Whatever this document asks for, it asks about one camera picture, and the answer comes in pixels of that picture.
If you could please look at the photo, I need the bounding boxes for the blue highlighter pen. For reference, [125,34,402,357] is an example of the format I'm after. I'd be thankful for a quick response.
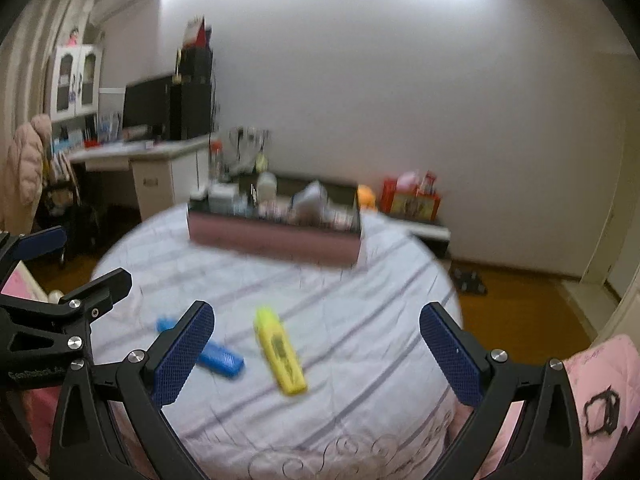
[155,314,248,380]

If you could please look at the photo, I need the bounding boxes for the white mini hair dryer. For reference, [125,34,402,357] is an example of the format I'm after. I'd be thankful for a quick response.
[291,180,329,224]

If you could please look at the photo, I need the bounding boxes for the beige curtain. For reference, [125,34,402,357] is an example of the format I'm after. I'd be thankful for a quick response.
[1,0,96,146]

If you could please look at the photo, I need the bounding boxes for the pink black storage box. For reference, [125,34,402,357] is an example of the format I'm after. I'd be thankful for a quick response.
[186,174,362,268]

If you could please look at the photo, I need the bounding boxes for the pink bed quilt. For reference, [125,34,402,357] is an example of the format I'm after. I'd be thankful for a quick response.
[475,334,639,479]

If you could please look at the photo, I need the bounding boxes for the low white black bench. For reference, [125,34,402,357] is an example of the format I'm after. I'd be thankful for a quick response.
[388,217,451,259]

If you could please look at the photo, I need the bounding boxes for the white fluffy ball toy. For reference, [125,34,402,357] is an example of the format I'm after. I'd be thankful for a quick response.
[256,171,278,204]

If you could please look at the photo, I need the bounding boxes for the white glass-door cabinet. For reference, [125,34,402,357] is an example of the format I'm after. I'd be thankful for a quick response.
[46,44,103,122]

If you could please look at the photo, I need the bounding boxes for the red toy storage box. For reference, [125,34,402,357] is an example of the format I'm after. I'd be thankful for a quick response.
[378,179,442,222]

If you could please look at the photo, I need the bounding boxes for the white power adapter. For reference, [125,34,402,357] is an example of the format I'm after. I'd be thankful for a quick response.
[207,182,240,214]

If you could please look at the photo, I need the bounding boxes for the striped white table cover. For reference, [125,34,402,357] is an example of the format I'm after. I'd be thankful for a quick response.
[92,206,461,479]

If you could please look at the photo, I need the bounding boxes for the orange octopus plush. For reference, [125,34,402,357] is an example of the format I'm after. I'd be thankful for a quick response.
[357,185,378,210]

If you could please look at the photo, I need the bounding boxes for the black speaker box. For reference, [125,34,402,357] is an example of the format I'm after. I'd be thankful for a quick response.
[178,47,213,81]

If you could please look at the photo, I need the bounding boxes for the red desk calendar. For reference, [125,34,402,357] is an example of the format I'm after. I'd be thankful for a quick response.
[182,16,207,48]

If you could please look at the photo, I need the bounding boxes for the small doll figurine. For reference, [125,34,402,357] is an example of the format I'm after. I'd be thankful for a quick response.
[66,27,81,47]

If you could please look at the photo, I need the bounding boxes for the black bathroom scale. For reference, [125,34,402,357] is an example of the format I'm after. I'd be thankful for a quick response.
[449,268,488,296]

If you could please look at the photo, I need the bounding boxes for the white wall power strip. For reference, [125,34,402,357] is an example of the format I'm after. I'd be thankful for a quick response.
[229,126,270,143]

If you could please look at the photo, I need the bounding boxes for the yellow highlighter pen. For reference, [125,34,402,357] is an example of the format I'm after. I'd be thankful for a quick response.
[254,307,307,396]

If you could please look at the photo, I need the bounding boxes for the pink puffer jacket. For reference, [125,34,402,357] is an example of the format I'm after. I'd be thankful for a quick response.
[1,114,52,235]

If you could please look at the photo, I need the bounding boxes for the white computer desk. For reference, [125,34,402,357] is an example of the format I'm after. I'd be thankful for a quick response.
[68,134,209,221]

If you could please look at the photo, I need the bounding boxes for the black computer monitor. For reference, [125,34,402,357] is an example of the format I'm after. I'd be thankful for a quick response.
[122,75,174,139]

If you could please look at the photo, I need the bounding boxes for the red-capped water bottle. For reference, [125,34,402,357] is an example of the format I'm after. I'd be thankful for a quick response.
[208,139,224,182]

